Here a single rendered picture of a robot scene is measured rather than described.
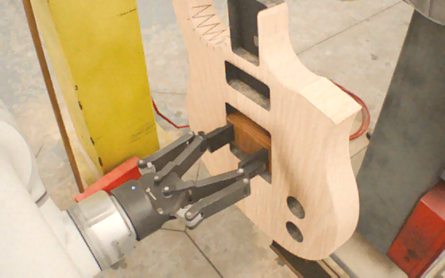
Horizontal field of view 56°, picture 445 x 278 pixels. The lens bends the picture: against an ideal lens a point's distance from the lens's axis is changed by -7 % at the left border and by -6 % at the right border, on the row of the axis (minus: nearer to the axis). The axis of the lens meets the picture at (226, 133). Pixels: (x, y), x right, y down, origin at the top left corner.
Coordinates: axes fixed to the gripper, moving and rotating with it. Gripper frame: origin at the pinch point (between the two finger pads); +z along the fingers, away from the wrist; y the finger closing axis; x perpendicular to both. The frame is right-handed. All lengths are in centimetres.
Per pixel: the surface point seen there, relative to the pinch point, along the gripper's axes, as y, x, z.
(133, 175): -88, -80, 7
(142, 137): -95, -70, 18
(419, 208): 10, -43, 45
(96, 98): -90, -41, 4
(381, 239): 1, -66, 46
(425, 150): 6, -27, 47
